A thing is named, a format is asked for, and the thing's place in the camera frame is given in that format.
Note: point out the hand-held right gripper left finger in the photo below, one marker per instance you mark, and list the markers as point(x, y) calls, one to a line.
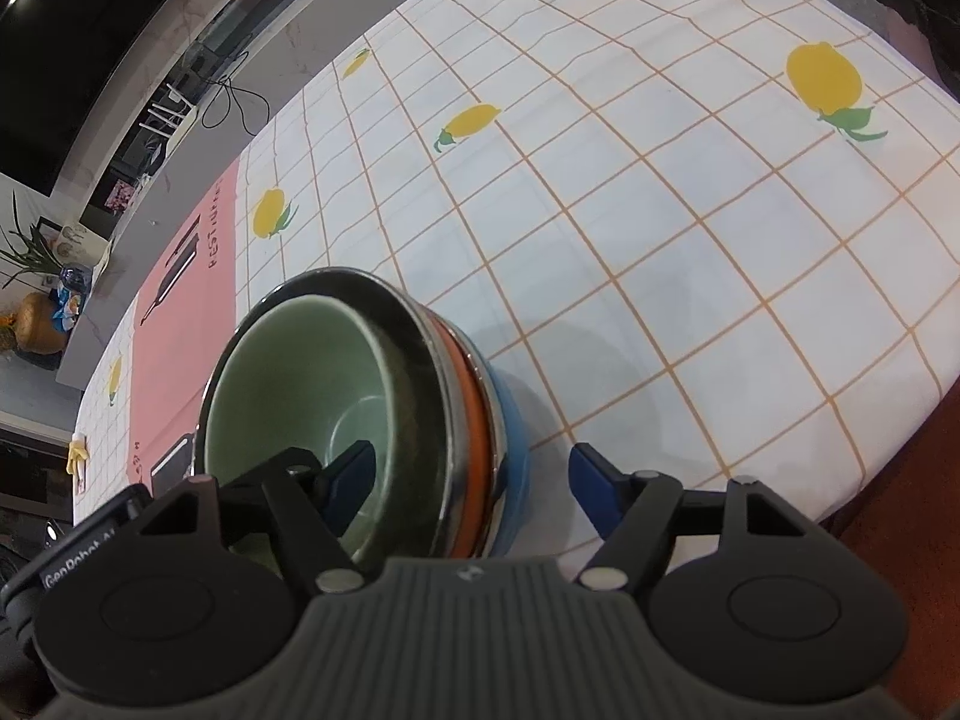
point(352, 474)

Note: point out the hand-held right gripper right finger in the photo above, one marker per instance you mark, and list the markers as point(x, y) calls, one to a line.
point(592, 487)

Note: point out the blue steel bowl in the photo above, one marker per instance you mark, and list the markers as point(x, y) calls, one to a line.
point(514, 450)

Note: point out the pale green ceramic bowl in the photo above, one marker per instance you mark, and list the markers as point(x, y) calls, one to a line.
point(300, 375)

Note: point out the orange steel bowl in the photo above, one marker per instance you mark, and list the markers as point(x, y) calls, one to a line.
point(474, 420)

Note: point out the banana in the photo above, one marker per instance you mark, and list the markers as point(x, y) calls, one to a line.
point(77, 457)

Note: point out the pink printed placemat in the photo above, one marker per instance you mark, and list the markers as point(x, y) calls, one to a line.
point(172, 360)

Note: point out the round brown ornament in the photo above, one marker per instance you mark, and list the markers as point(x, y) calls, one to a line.
point(41, 326)

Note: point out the checked lemon print tablecloth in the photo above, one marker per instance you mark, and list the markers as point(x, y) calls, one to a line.
point(675, 240)

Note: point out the potted leafy plant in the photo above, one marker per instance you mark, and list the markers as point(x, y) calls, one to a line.
point(34, 255)

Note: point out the red fabric seat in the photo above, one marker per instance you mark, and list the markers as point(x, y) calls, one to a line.
point(930, 540)

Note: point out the white router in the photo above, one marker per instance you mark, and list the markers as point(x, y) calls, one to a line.
point(161, 120)

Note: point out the black television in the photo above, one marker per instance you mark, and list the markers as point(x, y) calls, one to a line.
point(60, 30)

